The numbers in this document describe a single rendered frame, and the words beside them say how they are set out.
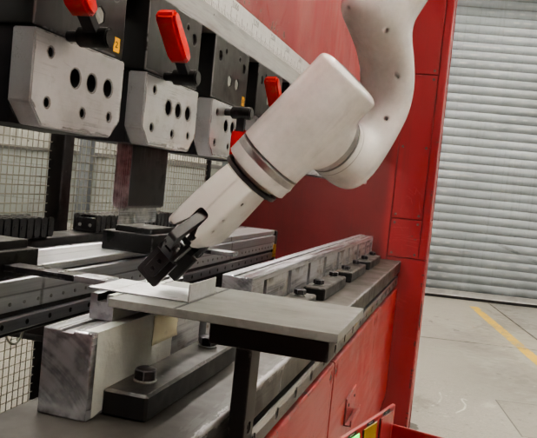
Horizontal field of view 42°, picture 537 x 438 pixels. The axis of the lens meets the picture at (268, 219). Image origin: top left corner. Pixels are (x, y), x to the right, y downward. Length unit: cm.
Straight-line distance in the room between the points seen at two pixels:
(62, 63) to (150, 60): 17
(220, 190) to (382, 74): 24
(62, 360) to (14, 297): 33
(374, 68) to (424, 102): 212
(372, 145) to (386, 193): 213
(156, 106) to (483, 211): 780
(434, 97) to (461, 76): 559
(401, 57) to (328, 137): 13
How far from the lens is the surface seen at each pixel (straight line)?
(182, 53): 78
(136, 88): 78
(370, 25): 82
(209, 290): 86
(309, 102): 76
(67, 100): 64
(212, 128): 96
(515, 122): 862
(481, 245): 852
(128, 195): 83
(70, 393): 79
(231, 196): 78
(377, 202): 296
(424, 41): 302
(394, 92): 84
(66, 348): 78
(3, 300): 108
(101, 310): 83
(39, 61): 61
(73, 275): 92
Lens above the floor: 115
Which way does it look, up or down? 3 degrees down
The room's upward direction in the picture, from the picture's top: 6 degrees clockwise
